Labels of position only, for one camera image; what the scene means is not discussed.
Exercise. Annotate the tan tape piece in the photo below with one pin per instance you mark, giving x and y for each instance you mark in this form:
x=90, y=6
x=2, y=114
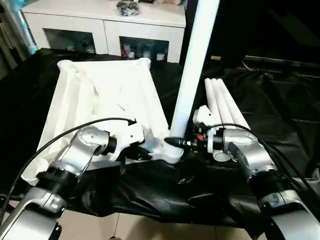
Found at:
x=216, y=57

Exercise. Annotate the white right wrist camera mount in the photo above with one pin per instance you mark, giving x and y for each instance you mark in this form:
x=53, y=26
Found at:
x=203, y=115

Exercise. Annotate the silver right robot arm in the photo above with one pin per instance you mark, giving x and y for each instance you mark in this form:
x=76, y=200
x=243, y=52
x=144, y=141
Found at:
x=250, y=150

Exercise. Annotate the blue patterned roll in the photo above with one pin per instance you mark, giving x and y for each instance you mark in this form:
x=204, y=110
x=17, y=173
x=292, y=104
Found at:
x=27, y=32

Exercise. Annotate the white plastic table top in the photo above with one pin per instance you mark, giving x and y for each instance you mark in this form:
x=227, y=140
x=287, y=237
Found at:
x=112, y=82

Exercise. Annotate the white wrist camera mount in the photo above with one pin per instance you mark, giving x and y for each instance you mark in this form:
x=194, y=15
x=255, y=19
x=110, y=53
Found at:
x=203, y=115
x=130, y=132

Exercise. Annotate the grey metal stand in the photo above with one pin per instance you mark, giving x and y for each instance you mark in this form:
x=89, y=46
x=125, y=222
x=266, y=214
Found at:
x=8, y=37

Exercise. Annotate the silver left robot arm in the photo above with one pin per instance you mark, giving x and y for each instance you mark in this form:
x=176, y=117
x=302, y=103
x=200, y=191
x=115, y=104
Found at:
x=82, y=147

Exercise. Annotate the white plastic table leg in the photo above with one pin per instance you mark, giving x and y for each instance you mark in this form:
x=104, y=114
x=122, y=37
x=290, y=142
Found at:
x=195, y=62
x=209, y=92
x=220, y=100
x=231, y=105

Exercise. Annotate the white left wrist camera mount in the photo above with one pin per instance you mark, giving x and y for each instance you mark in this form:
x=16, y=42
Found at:
x=130, y=132

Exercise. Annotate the red bottle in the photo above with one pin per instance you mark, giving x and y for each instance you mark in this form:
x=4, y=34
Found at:
x=123, y=50

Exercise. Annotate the long black pole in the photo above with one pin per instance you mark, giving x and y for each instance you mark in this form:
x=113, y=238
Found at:
x=287, y=61

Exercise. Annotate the white cabinet with glass doors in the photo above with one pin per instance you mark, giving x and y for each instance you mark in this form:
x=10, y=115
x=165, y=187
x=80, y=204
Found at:
x=105, y=27

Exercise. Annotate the black backdrop curtain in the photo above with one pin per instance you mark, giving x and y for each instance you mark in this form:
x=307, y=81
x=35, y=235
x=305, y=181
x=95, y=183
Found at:
x=275, y=27

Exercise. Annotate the clear bag of dark items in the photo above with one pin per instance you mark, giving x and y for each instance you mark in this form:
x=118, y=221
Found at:
x=128, y=8

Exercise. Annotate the black plastic sheet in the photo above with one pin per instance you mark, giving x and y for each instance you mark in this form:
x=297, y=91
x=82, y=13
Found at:
x=150, y=190

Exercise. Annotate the small white jar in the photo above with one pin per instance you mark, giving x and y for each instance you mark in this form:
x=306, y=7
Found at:
x=160, y=56
x=131, y=55

